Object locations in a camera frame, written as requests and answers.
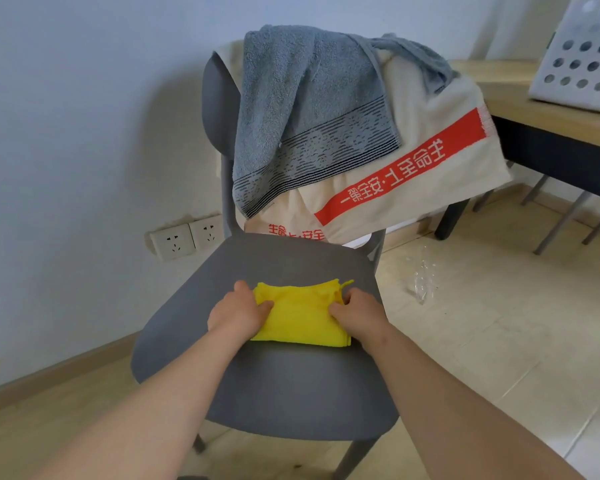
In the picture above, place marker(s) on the yellow microfiber cloth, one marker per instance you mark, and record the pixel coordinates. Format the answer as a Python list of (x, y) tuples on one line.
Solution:
[(300, 314)]

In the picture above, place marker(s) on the cream towel with red stripe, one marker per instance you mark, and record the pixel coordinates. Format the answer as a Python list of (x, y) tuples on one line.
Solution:
[(405, 159)]

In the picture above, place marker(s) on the white wall socket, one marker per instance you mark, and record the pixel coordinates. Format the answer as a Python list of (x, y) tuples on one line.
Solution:
[(171, 242), (207, 232)]

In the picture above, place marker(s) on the person's right thumb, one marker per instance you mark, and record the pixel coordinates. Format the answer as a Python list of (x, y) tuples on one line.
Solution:
[(339, 309)]

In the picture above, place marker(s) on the grey plastic chair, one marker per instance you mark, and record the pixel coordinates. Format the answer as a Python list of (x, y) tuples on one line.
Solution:
[(280, 344)]

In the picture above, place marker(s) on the grey towel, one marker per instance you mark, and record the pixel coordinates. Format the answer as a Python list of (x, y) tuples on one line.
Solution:
[(310, 114)]

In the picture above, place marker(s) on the person's left hand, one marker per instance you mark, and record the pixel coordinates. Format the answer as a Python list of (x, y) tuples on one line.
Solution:
[(235, 312)]

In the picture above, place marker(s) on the person's right forearm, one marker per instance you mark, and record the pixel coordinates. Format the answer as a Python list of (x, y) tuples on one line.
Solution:
[(460, 414)]

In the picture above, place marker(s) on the person's left thumb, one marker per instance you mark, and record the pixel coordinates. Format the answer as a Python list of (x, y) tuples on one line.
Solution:
[(263, 308)]

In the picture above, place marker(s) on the wooden table with black frame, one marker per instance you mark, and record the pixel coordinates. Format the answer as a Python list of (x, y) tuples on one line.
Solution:
[(540, 129)]

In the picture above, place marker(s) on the person's left forearm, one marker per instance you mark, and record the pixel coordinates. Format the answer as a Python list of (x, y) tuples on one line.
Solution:
[(145, 409)]

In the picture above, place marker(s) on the grey metal rack legs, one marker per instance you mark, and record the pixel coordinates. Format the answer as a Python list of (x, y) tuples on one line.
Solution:
[(565, 212)]

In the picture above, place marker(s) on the white perforated laundry basket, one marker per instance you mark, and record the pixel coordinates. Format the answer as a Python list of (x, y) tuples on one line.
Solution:
[(580, 59)]

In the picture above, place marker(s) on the person's right hand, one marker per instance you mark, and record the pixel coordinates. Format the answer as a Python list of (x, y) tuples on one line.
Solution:
[(364, 309)]

